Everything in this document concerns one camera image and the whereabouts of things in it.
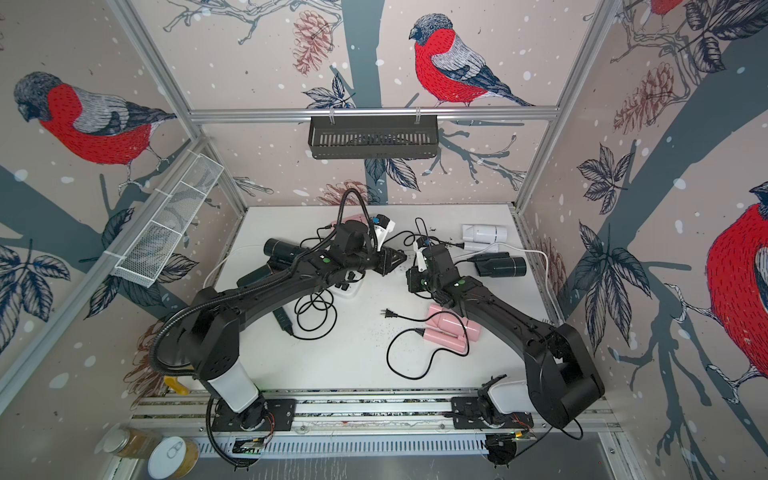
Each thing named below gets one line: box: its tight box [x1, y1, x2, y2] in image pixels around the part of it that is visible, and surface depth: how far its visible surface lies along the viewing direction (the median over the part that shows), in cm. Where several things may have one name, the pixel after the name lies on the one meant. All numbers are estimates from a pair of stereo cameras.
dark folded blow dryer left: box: [263, 238, 303, 267], surface depth 104 cm
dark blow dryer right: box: [474, 252, 527, 277], surface depth 100 cm
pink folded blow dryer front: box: [423, 304, 481, 352], surface depth 86 cm
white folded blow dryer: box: [462, 224, 508, 252], surface depth 108 cm
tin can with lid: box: [148, 436, 199, 480], surface depth 66 cm
